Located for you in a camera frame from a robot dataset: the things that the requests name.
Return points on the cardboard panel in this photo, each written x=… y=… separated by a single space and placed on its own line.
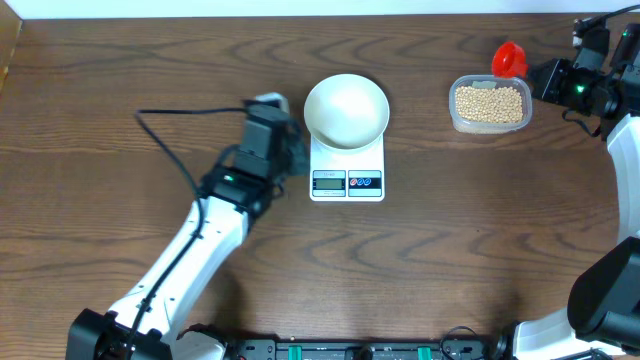
x=10 y=29

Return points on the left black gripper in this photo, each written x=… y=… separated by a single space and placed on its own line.
x=280 y=140

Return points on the white digital kitchen scale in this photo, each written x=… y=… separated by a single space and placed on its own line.
x=347 y=175

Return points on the clear plastic container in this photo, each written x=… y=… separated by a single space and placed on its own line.
x=487 y=81

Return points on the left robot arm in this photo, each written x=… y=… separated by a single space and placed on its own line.
x=147 y=323

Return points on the red plastic measuring scoop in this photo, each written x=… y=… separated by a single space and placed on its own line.
x=509 y=61

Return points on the white round bowl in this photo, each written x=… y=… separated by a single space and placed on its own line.
x=346 y=112

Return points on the soybeans pile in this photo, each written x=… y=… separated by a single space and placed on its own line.
x=496 y=105

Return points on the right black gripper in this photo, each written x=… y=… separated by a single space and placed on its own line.
x=548 y=88

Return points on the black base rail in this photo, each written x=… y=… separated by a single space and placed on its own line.
x=270 y=349

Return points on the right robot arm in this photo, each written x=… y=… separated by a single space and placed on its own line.
x=601 y=318

